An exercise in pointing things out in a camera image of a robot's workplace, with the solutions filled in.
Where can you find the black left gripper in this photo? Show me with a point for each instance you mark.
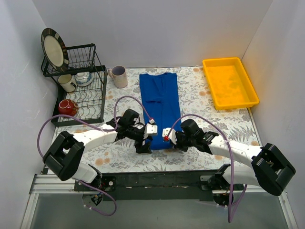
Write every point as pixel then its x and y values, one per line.
pixel 142 142

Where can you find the blue printed t shirt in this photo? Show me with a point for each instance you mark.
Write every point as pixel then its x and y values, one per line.
pixel 159 94

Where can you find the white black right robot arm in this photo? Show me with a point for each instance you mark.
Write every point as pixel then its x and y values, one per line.
pixel 263 166

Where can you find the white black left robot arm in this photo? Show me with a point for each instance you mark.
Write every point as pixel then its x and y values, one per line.
pixel 63 157

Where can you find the floral patterned table mat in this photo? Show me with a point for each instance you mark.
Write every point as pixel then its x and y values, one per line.
pixel 195 103

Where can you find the yellow plastic bin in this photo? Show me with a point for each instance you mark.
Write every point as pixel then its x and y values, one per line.
pixel 229 84

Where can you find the beige ceramic mug purple inside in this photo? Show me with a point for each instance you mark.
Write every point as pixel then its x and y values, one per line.
pixel 118 74

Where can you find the red cup in rack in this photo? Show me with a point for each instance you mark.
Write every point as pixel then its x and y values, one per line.
pixel 68 107

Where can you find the blue white teapot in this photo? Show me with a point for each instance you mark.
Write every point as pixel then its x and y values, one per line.
pixel 83 79

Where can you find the cream mug in rack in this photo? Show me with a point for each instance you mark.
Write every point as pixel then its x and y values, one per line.
pixel 67 82

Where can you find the dark rimmed cream plate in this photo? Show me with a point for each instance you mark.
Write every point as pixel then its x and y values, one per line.
pixel 54 50

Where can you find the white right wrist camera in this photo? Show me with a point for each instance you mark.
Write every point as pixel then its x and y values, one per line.
pixel 169 135

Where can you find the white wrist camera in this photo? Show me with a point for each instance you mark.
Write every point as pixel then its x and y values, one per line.
pixel 150 130
pixel 169 135

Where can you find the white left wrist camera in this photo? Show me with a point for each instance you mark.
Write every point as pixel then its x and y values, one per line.
pixel 150 130

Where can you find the black wire dish rack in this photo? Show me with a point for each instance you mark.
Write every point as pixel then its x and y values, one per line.
pixel 91 98

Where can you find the aluminium frame rail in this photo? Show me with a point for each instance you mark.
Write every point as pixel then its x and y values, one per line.
pixel 54 204

